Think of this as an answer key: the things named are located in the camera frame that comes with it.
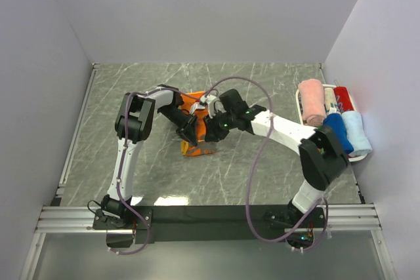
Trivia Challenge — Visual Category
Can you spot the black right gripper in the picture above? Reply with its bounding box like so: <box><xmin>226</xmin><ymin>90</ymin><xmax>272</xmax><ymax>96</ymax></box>
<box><xmin>203</xmin><ymin>110</ymin><xmax>236</xmax><ymax>144</ymax></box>

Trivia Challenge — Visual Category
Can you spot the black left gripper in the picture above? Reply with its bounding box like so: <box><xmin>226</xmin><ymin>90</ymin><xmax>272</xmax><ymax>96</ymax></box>
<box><xmin>159</xmin><ymin>105</ymin><xmax>198</xmax><ymax>148</ymax></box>

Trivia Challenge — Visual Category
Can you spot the grey orange giraffe towel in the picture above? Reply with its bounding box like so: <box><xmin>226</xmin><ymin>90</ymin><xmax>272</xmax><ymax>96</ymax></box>
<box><xmin>179</xmin><ymin>91</ymin><xmax>217</xmax><ymax>157</ymax></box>

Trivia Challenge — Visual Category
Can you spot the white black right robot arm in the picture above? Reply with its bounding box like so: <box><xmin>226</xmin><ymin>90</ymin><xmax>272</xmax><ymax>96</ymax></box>
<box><xmin>199</xmin><ymin>89</ymin><xmax>349</xmax><ymax>227</ymax></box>

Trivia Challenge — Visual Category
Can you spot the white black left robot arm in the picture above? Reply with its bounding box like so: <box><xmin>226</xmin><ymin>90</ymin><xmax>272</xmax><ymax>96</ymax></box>
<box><xmin>100</xmin><ymin>85</ymin><xmax>200</xmax><ymax>229</ymax></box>

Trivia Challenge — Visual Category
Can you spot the pink rolled towel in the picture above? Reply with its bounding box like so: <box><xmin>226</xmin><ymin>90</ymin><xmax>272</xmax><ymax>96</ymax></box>
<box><xmin>298</xmin><ymin>79</ymin><xmax>326</xmax><ymax>127</ymax></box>

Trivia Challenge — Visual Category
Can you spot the cream patterned rolled towel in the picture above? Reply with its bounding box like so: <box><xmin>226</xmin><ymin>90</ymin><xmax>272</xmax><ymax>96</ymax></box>
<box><xmin>324</xmin><ymin>88</ymin><xmax>339</xmax><ymax>115</ymax></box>

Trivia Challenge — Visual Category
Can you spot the dark blue rolled towel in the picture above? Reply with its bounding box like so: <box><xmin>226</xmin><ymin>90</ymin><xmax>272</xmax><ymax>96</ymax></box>
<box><xmin>323</xmin><ymin>113</ymin><xmax>354</xmax><ymax>154</ymax></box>

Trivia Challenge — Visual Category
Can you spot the red rolled towel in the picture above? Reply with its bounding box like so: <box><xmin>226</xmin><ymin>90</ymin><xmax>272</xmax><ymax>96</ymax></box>
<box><xmin>333</xmin><ymin>86</ymin><xmax>355</xmax><ymax>113</ymax></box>

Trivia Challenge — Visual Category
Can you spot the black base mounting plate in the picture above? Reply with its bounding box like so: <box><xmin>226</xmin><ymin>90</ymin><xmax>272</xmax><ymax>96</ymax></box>
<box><xmin>92</xmin><ymin>204</ymin><xmax>328</xmax><ymax>250</ymax></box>

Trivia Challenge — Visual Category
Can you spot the white towel basket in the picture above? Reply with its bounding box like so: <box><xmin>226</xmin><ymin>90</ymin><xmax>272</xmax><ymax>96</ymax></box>
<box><xmin>295</xmin><ymin>84</ymin><xmax>367</xmax><ymax>163</ymax></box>

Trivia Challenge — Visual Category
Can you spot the light blue rolled towel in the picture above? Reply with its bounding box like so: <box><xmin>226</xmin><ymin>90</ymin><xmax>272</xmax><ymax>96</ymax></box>
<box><xmin>342</xmin><ymin>111</ymin><xmax>372</xmax><ymax>157</ymax></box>

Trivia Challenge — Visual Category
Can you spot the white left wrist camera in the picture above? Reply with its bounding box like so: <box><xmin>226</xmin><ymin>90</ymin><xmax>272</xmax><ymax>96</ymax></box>
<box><xmin>190</xmin><ymin>102</ymin><xmax>206</xmax><ymax>114</ymax></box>

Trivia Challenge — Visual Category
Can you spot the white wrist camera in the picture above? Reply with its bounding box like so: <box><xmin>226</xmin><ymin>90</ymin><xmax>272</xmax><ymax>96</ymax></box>
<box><xmin>190</xmin><ymin>102</ymin><xmax>206</xmax><ymax>114</ymax></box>
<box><xmin>199</xmin><ymin>94</ymin><xmax>219</xmax><ymax>110</ymax></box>

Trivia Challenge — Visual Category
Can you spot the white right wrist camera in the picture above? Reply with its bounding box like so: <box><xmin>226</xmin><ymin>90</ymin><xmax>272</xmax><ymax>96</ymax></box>
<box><xmin>199</xmin><ymin>94</ymin><xmax>219</xmax><ymax>110</ymax></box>

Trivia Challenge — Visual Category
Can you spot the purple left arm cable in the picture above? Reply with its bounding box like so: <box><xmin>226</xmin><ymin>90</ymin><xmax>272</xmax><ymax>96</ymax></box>
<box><xmin>116</xmin><ymin>88</ymin><xmax>198</xmax><ymax>255</ymax></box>

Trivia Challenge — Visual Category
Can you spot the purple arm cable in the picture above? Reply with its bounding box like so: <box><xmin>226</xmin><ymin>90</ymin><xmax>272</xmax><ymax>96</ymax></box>
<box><xmin>205</xmin><ymin>76</ymin><xmax>329</xmax><ymax>254</ymax></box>
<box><xmin>116</xmin><ymin>88</ymin><xmax>198</xmax><ymax>255</ymax></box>

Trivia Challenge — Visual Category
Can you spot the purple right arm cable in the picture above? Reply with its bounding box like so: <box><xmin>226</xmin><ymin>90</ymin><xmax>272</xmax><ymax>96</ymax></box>
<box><xmin>205</xmin><ymin>76</ymin><xmax>329</xmax><ymax>254</ymax></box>

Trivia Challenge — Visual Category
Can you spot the aluminium frame rail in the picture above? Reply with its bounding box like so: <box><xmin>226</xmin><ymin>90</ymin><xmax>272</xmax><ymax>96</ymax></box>
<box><xmin>20</xmin><ymin>204</ymin><xmax>397</xmax><ymax>279</ymax></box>

